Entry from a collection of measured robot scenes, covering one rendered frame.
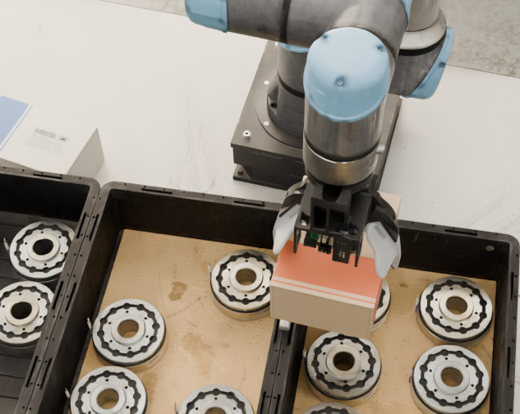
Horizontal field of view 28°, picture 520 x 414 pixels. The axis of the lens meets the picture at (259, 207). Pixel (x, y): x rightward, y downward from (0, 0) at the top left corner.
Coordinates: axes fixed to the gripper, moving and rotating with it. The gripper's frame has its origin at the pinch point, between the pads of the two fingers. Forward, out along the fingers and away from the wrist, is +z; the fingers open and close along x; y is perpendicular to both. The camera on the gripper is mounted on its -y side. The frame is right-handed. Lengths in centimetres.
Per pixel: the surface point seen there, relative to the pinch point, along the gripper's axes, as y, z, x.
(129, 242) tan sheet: -10.6, 27.6, -33.3
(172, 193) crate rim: -14.4, 17.6, -26.7
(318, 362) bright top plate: 2.9, 24.6, -0.8
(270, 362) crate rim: 8.0, 17.4, -6.1
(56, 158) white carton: -26, 32, -52
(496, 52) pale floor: -146, 111, 17
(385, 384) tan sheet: 2.4, 27.4, 8.6
